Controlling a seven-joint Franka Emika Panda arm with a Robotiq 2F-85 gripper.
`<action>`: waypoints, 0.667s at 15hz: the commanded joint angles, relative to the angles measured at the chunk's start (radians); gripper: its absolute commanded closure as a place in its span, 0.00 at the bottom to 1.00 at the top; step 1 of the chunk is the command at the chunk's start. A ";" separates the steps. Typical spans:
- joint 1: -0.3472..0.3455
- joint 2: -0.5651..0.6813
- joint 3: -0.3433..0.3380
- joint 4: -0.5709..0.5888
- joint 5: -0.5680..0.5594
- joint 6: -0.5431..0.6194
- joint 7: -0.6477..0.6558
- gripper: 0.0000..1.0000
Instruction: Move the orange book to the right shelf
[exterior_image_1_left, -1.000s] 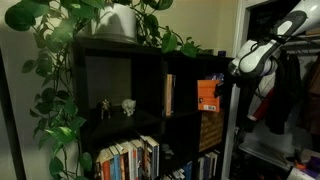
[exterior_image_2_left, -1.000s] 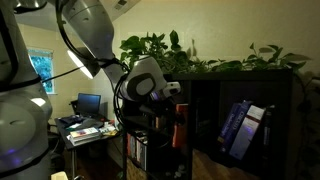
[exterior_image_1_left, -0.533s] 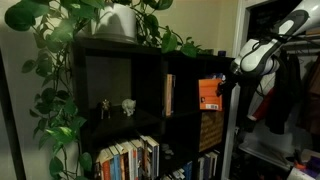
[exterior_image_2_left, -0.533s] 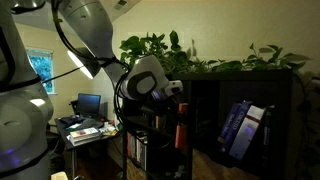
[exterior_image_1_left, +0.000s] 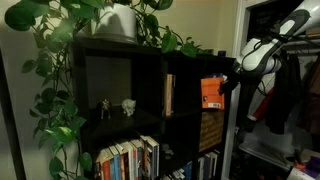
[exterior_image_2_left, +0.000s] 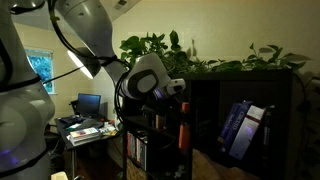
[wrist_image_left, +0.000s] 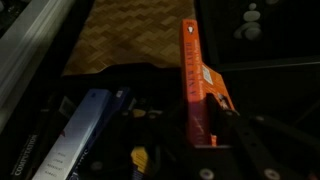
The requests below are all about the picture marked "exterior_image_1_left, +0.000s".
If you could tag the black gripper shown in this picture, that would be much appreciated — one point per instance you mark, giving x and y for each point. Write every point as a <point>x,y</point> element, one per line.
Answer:
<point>236,79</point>

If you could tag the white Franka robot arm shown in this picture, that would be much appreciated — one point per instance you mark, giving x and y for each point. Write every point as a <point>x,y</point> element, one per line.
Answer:
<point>260,56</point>

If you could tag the tan upright book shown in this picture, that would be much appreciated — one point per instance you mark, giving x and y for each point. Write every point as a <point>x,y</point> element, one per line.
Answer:
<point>169,96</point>

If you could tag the white tall book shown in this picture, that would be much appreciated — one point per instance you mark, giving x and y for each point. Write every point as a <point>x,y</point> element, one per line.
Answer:
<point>201,168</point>
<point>214,163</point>

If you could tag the white closet shelf board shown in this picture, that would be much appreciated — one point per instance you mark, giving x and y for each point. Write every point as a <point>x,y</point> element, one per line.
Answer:
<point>266,151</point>

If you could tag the dark navy book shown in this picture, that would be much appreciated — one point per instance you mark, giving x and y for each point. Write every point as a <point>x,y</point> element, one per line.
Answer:
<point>207,166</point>

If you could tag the small blue book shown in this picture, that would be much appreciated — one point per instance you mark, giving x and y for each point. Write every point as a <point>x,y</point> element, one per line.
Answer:
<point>188,170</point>

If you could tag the white low book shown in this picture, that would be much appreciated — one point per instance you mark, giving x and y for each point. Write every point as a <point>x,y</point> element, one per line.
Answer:
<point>178,174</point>

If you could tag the dark brown spine book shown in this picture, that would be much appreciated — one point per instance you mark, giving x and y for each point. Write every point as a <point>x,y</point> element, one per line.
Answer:
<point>145,161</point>

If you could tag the grey blue spine book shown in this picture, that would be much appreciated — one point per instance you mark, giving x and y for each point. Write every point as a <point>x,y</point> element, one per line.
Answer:
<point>139,163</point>

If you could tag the white spine book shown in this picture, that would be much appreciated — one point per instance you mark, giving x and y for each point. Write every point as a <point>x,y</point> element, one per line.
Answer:
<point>129,163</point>

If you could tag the orange thin spine book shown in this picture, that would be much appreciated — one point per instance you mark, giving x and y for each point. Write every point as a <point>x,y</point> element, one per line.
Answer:
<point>122,166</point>

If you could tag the red spine book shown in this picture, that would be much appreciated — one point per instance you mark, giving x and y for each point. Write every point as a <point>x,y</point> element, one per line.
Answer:
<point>106,170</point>

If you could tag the black hanging jacket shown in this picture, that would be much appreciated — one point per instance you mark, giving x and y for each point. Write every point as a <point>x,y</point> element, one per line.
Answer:
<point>248,103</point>

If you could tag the small purple candle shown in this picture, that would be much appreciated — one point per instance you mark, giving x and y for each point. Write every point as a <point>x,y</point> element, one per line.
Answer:
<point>222,53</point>

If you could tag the white and red jacket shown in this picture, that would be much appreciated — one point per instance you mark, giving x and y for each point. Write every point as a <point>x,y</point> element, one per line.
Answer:
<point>263,103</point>

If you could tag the woven storage basket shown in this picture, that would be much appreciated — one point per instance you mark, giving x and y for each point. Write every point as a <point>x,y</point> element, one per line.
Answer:
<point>211,130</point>

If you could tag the black hanging coat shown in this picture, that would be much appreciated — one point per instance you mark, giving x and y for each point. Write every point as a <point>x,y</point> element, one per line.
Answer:
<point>283,100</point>

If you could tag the black cube bookshelf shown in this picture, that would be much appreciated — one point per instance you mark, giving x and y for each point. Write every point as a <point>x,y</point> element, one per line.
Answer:
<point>146,86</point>

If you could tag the grey round stone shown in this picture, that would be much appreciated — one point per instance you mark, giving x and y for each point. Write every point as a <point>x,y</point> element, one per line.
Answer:
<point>167,157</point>
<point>165,146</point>
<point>169,152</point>

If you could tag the brown hanging garment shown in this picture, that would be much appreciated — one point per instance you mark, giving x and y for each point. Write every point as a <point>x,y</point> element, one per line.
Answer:
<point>313,86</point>

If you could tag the metal closet rod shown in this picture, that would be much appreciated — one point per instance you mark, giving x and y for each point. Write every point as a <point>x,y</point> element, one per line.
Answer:
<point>305,43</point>

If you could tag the white elephant figurine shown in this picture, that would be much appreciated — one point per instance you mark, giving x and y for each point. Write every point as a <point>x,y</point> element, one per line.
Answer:
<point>128,106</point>

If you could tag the small orange object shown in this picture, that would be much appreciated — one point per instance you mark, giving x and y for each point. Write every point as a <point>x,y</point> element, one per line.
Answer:
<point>299,165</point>

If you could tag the white box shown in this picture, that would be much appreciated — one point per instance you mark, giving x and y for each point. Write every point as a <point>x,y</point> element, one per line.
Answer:
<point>300,174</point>

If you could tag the purple object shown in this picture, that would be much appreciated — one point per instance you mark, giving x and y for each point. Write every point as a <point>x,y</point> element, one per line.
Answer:
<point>313,165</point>

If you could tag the brass animal figurine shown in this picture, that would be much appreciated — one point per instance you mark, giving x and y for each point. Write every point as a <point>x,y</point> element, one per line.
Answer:
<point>105,106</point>

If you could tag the white plant pot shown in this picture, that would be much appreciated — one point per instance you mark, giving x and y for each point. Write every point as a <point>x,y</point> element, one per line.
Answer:
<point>116,23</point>

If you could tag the green pothos plant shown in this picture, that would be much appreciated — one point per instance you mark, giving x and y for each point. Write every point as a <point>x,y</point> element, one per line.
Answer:
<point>63,133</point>

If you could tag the black slanted pole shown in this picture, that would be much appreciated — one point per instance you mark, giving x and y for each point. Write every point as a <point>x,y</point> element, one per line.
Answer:
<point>10,133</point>

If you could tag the white door frame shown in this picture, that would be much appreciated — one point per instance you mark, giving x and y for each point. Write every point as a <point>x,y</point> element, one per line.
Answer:
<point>238,20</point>

